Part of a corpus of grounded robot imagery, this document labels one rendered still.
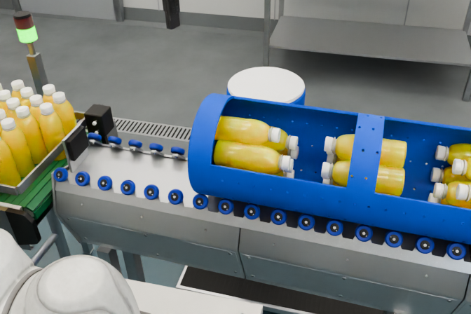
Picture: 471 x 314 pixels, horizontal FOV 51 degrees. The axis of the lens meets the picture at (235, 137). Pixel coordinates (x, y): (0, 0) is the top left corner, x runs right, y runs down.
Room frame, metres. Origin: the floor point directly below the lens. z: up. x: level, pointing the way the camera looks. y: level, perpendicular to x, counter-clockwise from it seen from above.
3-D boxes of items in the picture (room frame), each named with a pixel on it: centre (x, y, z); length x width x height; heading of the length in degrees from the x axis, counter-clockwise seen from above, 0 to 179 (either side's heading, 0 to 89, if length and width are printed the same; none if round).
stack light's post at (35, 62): (1.70, 0.76, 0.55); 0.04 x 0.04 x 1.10; 73
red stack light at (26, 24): (1.70, 0.76, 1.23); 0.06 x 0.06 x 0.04
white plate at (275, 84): (1.54, -0.11, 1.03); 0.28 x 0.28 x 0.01
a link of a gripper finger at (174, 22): (1.06, 0.13, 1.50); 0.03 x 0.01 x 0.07; 144
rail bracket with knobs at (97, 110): (1.45, 0.48, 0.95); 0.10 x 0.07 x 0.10; 163
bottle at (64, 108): (1.40, 0.58, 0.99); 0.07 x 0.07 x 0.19
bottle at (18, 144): (1.24, 0.69, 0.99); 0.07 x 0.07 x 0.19
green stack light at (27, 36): (1.70, 0.76, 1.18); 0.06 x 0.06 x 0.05
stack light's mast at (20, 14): (1.70, 0.76, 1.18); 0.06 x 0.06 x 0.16
